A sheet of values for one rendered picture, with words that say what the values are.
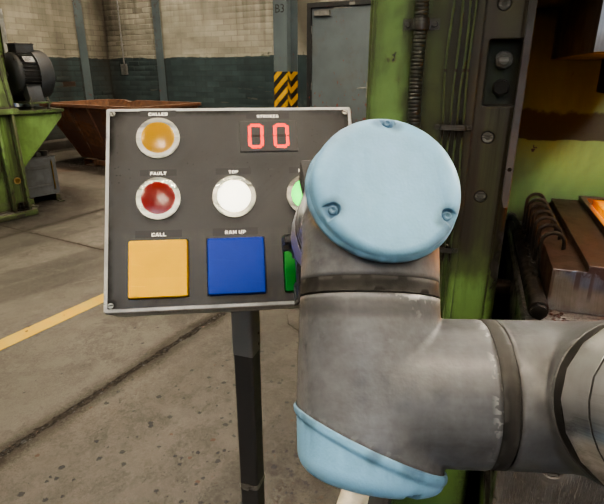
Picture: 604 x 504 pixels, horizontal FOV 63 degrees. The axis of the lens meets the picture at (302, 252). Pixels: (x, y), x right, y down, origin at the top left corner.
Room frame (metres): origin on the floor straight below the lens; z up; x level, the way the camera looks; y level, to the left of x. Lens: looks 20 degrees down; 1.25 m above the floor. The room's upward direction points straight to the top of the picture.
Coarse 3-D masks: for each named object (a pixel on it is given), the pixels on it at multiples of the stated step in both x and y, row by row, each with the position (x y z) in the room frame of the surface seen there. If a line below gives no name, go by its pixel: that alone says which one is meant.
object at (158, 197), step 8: (152, 184) 0.65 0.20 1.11; (160, 184) 0.65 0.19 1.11; (144, 192) 0.64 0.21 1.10; (152, 192) 0.64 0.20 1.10; (160, 192) 0.64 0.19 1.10; (168, 192) 0.65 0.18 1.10; (144, 200) 0.64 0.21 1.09; (152, 200) 0.64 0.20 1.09; (160, 200) 0.64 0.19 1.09; (168, 200) 0.64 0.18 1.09; (152, 208) 0.63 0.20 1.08; (160, 208) 0.63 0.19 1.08; (168, 208) 0.64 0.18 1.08
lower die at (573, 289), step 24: (576, 216) 0.90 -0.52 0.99; (600, 216) 0.87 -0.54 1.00; (552, 240) 0.79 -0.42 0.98; (576, 240) 0.76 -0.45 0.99; (600, 240) 0.76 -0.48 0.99; (552, 264) 0.68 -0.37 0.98; (576, 264) 0.68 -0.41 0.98; (600, 264) 0.66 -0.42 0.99; (552, 288) 0.66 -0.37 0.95; (576, 288) 0.65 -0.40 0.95; (600, 288) 0.65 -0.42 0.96; (576, 312) 0.65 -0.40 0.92; (600, 312) 0.64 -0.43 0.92
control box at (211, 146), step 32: (128, 128) 0.69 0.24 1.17; (192, 128) 0.70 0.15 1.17; (224, 128) 0.70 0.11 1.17; (256, 128) 0.70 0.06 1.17; (288, 128) 0.71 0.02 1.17; (320, 128) 0.72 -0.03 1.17; (128, 160) 0.67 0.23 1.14; (160, 160) 0.67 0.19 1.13; (192, 160) 0.68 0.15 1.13; (224, 160) 0.68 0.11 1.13; (256, 160) 0.68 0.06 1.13; (288, 160) 0.69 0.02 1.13; (128, 192) 0.64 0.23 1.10; (192, 192) 0.65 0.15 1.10; (256, 192) 0.66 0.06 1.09; (288, 192) 0.66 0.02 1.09; (128, 224) 0.62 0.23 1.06; (160, 224) 0.63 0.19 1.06; (192, 224) 0.63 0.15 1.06; (224, 224) 0.63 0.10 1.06; (256, 224) 0.64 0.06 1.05; (288, 224) 0.64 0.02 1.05; (192, 256) 0.61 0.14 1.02; (192, 288) 0.59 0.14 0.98
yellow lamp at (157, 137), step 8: (144, 128) 0.69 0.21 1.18; (152, 128) 0.69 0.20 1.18; (160, 128) 0.69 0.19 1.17; (168, 128) 0.69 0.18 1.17; (144, 136) 0.68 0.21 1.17; (152, 136) 0.68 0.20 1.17; (160, 136) 0.68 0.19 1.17; (168, 136) 0.69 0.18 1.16; (144, 144) 0.68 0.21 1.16; (152, 144) 0.68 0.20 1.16; (160, 144) 0.68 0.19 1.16; (168, 144) 0.68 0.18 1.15; (160, 152) 0.67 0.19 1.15
